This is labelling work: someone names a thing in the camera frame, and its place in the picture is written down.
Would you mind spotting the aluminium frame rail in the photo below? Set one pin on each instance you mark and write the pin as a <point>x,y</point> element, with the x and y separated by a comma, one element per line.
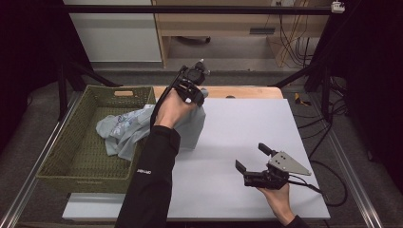
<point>351,167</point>
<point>34,167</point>

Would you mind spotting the light grey-blue garment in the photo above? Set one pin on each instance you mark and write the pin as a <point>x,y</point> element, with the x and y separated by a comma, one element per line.
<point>126,129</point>

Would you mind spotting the person's left hand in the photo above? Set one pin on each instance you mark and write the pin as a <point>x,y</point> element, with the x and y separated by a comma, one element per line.
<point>171,109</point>

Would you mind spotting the green woven basket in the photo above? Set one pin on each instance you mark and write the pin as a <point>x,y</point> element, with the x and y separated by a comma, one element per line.
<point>82,155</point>

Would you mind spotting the small white device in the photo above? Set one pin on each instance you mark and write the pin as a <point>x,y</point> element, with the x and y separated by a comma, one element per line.
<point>337,7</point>

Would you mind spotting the white board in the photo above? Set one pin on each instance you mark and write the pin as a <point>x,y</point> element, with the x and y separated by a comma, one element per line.
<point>240,133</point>

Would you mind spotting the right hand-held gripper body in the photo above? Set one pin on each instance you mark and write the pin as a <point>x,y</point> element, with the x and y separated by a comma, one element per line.
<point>269,179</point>

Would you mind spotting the wooden table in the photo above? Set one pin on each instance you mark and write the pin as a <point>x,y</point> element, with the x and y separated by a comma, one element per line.
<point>247,92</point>

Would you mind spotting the black overhead frame bar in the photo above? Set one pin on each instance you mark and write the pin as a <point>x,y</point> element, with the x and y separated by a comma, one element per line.
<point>190,9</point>

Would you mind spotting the black metal stand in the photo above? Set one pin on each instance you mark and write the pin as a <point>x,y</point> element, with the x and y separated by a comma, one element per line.
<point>316,76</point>
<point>71,79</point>

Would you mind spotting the yellow and black tape piece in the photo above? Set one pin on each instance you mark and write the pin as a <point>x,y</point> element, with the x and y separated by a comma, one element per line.
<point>300,99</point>

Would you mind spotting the wooden desk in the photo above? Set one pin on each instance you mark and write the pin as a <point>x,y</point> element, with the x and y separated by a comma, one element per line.
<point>221,23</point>

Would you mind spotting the person's right hand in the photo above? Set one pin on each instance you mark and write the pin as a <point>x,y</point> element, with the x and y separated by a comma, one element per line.
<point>280,202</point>

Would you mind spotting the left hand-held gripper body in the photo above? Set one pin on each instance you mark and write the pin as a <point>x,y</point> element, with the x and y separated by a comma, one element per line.
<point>190,80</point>

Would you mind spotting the white cabinet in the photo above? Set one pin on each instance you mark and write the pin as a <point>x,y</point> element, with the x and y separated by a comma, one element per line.
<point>117,34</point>

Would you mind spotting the black curtain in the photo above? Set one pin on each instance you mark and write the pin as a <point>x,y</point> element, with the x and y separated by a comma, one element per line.
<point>374,79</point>
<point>28,47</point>

